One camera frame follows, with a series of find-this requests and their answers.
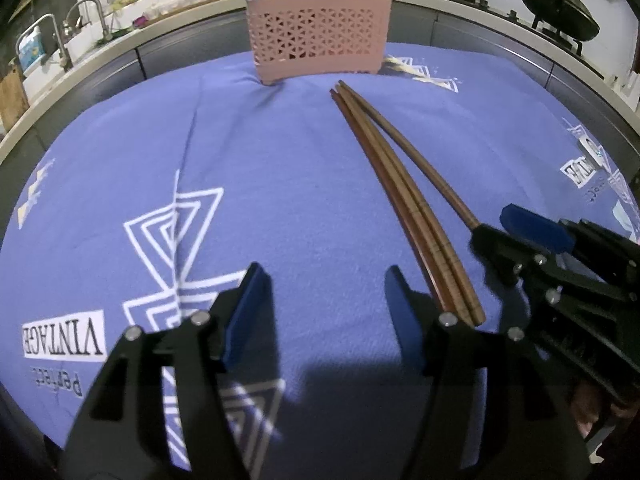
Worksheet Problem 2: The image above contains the colourful printed box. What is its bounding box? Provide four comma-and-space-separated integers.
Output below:
17, 30, 46, 68

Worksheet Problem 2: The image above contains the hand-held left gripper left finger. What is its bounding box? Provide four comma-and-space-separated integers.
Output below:
59, 261, 273, 480

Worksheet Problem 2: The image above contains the pink perforated utensil basket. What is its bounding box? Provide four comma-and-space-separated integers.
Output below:
247, 0, 392, 86

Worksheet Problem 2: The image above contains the blue printed tablecloth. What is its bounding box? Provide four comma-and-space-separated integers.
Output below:
0, 42, 640, 471

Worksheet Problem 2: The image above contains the black wok with lid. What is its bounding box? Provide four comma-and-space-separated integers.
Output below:
517, 0, 601, 43

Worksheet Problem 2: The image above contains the small white device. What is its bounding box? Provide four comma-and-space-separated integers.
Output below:
580, 135, 607, 159

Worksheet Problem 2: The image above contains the steel faucet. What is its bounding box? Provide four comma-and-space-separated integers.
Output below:
17, 13, 72, 68
64, 0, 114, 43

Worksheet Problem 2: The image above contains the dark brown wooden chopstick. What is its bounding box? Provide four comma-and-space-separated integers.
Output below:
339, 80, 481, 232

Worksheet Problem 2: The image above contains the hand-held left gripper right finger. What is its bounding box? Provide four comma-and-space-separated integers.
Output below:
384, 265, 593, 480

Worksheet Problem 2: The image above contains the wooden cutting board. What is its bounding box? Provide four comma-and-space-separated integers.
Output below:
0, 62, 28, 131

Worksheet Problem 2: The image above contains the person's right hand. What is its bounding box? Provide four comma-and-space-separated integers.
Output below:
565, 380, 631, 443

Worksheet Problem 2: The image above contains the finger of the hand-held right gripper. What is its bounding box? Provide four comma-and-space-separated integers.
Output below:
469, 223, 627, 307
500, 203, 640, 282

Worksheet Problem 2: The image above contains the black gas stove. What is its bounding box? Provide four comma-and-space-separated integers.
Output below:
395, 0, 606, 78

